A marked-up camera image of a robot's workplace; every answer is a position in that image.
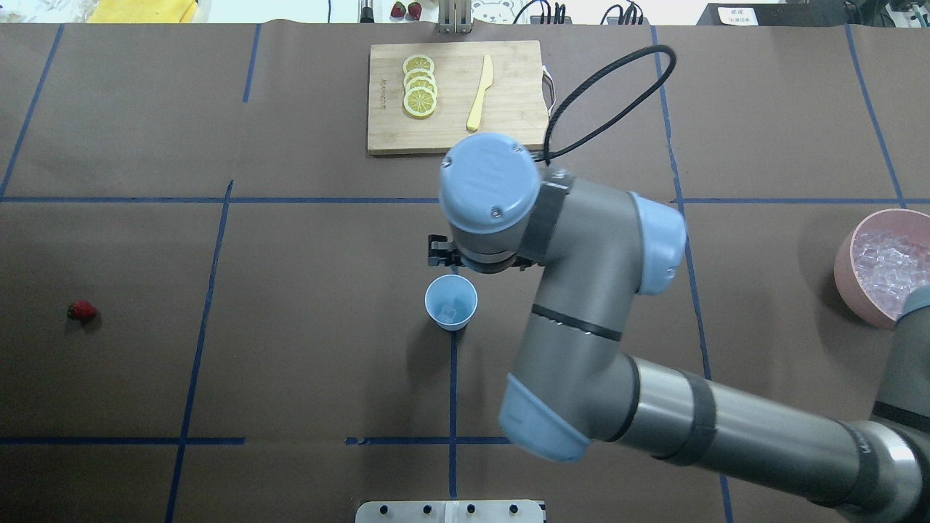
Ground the red strawberry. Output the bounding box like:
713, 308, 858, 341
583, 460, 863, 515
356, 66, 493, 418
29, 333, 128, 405
67, 300, 99, 325

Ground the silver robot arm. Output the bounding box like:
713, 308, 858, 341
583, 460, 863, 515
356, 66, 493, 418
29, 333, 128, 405
429, 133, 928, 522

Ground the light blue cup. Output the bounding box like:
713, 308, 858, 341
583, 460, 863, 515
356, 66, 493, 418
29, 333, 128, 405
424, 274, 479, 332

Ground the ice cube in cup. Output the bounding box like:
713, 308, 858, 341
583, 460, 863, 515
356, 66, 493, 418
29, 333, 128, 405
436, 298, 468, 325

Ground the yellow plastic knife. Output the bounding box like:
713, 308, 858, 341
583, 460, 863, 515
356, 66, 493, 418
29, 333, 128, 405
466, 54, 495, 133

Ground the wooden cutting board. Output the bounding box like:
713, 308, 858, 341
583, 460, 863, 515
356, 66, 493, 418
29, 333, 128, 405
368, 40, 549, 155

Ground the lemon slice three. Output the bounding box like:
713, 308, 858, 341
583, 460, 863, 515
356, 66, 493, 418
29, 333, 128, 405
405, 76, 438, 97

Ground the lemon slice two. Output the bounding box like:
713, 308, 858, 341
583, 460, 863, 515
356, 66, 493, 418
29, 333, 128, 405
404, 68, 437, 90

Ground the spare strawberry on desk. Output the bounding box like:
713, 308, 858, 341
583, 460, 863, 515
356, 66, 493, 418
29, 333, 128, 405
389, 1, 408, 20

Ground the yellow cloth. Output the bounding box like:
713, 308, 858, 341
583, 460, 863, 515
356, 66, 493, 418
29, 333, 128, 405
89, 1, 198, 24

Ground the pink bowl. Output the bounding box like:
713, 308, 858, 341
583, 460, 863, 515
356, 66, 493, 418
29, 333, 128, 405
833, 208, 929, 330

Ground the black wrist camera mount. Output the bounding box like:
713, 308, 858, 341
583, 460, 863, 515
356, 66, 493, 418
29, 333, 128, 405
427, 235, 538, 275

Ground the aluminium frame post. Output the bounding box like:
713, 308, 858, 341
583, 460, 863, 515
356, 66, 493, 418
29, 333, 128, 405
436, 0, 474, 34

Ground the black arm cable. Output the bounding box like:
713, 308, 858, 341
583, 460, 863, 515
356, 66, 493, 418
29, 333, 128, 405
542, 45, 677, 162

